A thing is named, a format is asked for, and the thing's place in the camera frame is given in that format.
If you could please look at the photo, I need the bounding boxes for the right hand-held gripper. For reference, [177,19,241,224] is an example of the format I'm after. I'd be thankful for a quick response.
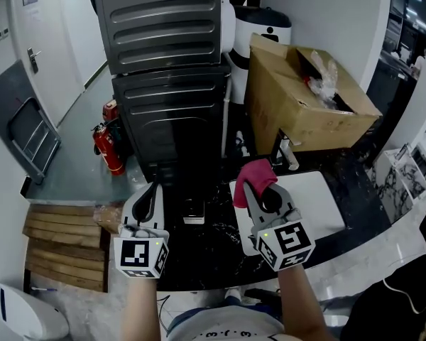
[242,181,316,273]

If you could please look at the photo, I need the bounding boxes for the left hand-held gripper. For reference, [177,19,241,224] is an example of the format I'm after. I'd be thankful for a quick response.
[113,182,170,279]

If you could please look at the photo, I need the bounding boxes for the pink cloth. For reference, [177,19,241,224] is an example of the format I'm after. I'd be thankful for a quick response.
[232,158,279,209]

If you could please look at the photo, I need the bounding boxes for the person's right forearm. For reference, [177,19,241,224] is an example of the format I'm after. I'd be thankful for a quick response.
[276,263,329,341]

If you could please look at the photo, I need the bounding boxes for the person's left forearm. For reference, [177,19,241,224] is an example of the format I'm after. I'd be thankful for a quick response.
[119,277,163,341]

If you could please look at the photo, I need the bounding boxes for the white sink basin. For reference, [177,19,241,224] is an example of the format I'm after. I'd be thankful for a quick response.
[229,170,346,257]

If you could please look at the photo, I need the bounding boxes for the chrome faucet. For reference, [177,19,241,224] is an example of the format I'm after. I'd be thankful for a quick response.
[269,128,300,172]

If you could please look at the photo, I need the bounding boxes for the white pipe fitting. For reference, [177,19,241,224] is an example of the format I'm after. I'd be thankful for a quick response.
[235,130,251,158]

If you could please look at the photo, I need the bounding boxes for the tall red fire extinguisher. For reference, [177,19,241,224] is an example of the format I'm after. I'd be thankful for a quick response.
[91,122,126,176]

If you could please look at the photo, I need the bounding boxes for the black floor device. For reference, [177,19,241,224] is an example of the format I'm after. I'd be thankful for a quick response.
[244,288,281,303]

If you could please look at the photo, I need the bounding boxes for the black marble vanity cabinet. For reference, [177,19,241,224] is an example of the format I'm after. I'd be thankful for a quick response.
[154,151,391,293]

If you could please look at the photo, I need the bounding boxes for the brown wooden steps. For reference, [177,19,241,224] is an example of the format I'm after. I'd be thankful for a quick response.
[22,204,109,293]

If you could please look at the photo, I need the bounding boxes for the brown cardboard box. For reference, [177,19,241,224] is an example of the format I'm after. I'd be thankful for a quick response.
[244,32,383,156]

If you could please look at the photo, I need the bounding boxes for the white drain pipe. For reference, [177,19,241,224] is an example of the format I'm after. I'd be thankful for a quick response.
[222,78,234,158]

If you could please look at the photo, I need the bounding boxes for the black ribbed appliance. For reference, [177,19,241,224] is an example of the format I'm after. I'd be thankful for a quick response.
[88,0,237,76]
[111,62,234,188]

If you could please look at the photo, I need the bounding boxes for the small red fire extinguisher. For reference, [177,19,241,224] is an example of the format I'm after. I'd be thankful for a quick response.
[102,99,119,121]

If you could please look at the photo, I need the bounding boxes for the person's blue jeans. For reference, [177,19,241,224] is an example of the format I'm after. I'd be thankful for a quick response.
[165,295,281,333]

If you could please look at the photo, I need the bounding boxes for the person's white shirt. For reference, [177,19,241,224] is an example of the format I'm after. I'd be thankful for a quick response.
[166,304,285,341]

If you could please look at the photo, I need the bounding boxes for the white marble pattern cabinet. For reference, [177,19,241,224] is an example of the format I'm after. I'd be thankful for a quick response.
[371,142,426,223]

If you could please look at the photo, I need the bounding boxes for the clear plastic wrap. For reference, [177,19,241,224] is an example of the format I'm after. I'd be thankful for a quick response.
[307,50,339,109]

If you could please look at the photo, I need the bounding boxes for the grey folded step ladder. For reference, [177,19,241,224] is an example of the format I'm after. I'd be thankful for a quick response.
[0,59,62,185]

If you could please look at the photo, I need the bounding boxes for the white toilet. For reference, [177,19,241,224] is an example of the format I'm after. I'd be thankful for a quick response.
[0,281,70,341]

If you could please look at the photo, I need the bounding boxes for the white round water heater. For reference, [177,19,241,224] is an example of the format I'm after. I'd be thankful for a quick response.
[222,4,293,106]

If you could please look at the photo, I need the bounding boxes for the white door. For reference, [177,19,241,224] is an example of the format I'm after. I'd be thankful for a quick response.
[10,0,106,127]

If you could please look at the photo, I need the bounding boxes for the metal door handle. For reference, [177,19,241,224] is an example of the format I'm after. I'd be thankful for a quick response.
[27,47,43,74]

